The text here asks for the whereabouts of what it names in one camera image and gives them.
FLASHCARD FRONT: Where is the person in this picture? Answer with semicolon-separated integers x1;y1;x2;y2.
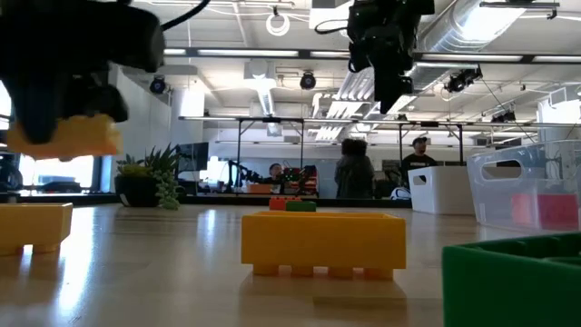
334;138;376;200
401;135;439;172
267;162;285;185

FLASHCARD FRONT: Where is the red crate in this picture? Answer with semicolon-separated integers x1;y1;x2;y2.
283;165;320;197

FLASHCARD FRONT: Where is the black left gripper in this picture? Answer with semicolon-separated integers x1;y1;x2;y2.
0;0;166;145

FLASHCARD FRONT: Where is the black ceiling spotlight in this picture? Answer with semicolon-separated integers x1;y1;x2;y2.
299;71;318;91
148;74;168;95

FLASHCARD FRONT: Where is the black aluminium table frame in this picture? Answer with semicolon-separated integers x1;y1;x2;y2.
0;193;412;210

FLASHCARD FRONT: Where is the black computer monitor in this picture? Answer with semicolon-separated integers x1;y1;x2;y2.
175;141;211;174

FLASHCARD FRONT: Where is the white cable coil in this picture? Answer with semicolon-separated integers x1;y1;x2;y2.
265;12;291;37

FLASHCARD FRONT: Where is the yellow toy brick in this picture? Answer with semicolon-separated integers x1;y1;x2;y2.
240;210;409;281
0;202;74;256
5;112;124;164

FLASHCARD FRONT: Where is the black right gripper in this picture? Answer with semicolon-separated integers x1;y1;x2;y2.
348;0;436;114

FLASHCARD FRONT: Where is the overhead light bar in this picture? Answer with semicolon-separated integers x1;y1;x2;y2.
162;46;581;64

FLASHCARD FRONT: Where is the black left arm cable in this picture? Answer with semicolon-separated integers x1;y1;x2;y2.
158;0;212;32

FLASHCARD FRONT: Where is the potted succulent plant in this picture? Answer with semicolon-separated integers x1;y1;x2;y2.
113;143;182;211

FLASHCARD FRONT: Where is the silver ventilation duct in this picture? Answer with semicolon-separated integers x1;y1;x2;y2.
410;0;527;99

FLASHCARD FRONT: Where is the bright office window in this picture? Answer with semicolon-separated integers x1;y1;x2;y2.
0;80;96;194

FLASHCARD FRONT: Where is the white plastic storage bin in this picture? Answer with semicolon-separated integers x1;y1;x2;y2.
407;164;477;215

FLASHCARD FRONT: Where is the black workstation frame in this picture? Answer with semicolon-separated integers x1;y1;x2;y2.
398;120;465;168
235;115;306;197

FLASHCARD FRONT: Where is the clear plastic storage bin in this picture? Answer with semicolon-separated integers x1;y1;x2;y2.
466;138;581;233

